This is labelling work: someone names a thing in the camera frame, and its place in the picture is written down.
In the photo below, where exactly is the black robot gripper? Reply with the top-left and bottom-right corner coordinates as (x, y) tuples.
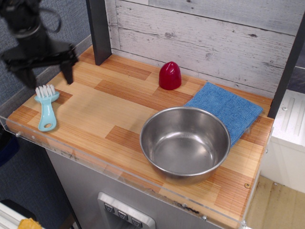
(0, 28), (78, 89)

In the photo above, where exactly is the light blue dish brush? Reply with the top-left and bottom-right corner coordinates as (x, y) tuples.
(34, 84), (60, 132)

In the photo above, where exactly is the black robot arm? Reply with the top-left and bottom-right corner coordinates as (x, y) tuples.
(0, 0), (78, 89)

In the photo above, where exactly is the clear acrylic table guard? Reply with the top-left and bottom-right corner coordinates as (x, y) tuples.
(0, 35), (275, 229)

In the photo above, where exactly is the grey metal cabinet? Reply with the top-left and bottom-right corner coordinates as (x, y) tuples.
(47, 150), (217, 229)

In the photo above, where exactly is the red egg-shaped plastic object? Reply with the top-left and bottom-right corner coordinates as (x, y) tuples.
(159, 62), (182, 90)

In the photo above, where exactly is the yellow and black object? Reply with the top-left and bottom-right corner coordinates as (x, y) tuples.
(17, 218), (42, 229)

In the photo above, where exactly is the stainless steel bowl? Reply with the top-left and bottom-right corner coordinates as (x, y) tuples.
(140, 106), (231, 184)

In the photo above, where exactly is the silver button panel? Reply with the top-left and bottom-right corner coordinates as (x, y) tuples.
(97, 192), (156, 229)

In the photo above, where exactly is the blue microfiber cloth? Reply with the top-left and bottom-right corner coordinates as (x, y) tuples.
(185, 83), (263, 146)

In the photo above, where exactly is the white ribbed appliance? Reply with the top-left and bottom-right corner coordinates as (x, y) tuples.
(261, 90), (305, 193)

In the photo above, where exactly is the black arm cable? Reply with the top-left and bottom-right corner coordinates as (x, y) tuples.
(39, 8), (62, 33)

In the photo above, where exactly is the dark grey vertical post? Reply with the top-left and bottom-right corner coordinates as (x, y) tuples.
(86, 0), (112, 65)

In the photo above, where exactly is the dark grey right post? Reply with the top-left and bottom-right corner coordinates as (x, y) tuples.
(267, 15), (305, 119)

